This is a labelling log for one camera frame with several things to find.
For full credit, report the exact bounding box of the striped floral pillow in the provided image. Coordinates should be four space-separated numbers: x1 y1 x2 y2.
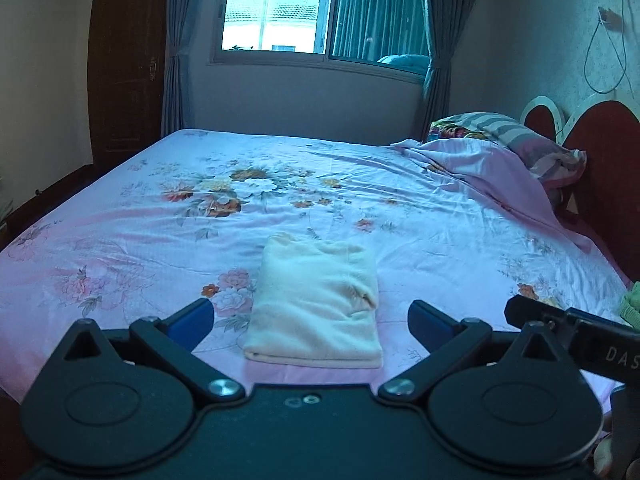
429 112 587 192

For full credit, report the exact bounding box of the pink blanket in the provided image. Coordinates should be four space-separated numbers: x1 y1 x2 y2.
390 137 601 257

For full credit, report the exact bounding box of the teal cloth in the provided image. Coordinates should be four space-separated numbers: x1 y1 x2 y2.
376 53 432 75

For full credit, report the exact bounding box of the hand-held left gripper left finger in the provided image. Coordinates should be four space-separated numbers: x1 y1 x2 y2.
62 298 246 404

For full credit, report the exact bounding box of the grey curtain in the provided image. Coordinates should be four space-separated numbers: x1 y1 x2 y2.
159 0 232 137
419 0 495 137

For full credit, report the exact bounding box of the pink floral bed sheet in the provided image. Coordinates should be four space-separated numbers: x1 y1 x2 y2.
0 127 632 411

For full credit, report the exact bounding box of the red and white headboard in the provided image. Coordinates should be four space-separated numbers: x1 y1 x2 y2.
520 95 640 283

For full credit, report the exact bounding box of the wall hook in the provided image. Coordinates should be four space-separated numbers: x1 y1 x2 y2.
598 6 624 31

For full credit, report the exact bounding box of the cream knit sweater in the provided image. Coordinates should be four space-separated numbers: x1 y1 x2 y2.
242 232 385 371

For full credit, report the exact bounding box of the brown wooden wardrobe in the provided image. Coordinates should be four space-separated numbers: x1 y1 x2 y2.
86 0 172 173

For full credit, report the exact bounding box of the green cloth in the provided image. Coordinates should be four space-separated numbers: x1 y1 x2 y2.
619 281 640 332

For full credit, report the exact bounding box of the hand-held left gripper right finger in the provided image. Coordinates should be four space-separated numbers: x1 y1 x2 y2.
377 300 582 404

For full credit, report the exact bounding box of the thin wall cable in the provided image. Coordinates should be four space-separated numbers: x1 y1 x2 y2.
584 7 635 96

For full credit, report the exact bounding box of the sliding glass window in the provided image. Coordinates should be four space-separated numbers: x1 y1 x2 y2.
209 0 437 85

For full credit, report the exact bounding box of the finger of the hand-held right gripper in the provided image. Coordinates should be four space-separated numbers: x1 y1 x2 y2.
503 294 578 333

